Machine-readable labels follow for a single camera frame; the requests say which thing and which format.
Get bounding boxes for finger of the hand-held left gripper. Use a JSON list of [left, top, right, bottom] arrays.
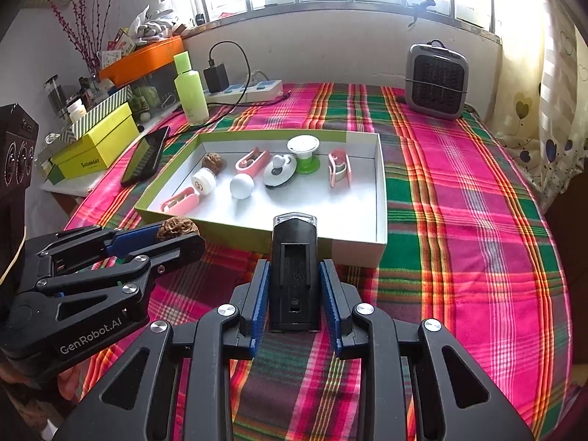
[[28, 233, 206, 301], [25, 223, 162, 281]]

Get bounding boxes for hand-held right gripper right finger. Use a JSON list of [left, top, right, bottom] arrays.
[[319, 258, 536, 441]]

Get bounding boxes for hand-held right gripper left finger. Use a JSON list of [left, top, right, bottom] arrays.
[[55, 258, 272, 441]]

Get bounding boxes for black battery charger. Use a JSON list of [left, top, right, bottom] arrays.
[[269, 214, 321, 334]]

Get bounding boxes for pink plastic clip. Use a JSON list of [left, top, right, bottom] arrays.
[[235, 148, 268, 172], [159, 187, 200, 216]]

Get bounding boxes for white ribbed round cap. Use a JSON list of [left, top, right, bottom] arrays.
[[190, 168, 218, 196]]

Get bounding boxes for white ball knob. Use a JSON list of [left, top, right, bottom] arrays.
[[230, 173, 255, 200]]

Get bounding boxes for green and white cardboard box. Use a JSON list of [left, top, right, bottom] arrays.
[[135, 129, 389, 267]]

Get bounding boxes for white disc with heart knob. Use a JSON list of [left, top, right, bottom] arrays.
[[263, 154, 302, 189]]

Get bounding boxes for pink clip with green insert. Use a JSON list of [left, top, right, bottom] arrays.
[[327, 148, 352, 189]]

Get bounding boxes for white and green suction hook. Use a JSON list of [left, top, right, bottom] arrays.
[[287, 134, 320, 175]]

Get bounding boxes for black smartphone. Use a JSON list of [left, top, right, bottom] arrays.
[[120, 126, 171, 188]]

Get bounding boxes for yellow cardboard box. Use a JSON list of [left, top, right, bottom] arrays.
[[50, 102, 139, 182]]

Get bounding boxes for grey striped box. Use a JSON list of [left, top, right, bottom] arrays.
[[39, 85, 134, 166]]

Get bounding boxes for light green bottle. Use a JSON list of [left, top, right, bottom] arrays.
[[173, 51, 209, 126]]

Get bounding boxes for glass tank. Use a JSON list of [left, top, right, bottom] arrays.
[[117, 62, 184, 122]]

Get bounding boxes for plaid tablecloth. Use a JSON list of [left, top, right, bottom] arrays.
[[62, 82, 577, 441]]

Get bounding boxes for dark glass jar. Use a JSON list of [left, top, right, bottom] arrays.
[[43, 76, 69, 115]]

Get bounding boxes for black power adapter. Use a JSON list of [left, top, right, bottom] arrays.
[[203, 57, 229, 93]]

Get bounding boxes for white power strip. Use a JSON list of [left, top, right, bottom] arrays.
[[204, 79, 283, 104]]

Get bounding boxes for orange tray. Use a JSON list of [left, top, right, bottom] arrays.
[[98, 36, 184, 87]]

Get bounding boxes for branches with pink buds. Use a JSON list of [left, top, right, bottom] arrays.
[[48, 0, 122, 79]]

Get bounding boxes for white work gloves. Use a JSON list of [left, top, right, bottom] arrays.
[[130, 4, 179, 42]]

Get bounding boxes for grey space heater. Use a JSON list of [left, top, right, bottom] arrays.
[[405, 40, 470, 121]]

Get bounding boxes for patterned curtain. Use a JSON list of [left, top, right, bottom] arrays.
[[498, 0, 588, 207]]

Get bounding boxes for black window latch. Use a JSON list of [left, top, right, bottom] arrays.
[[410, 0, 437, 24]]

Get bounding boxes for black charger with cable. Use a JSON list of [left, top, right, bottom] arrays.
[[163, 40, 292, 141]]

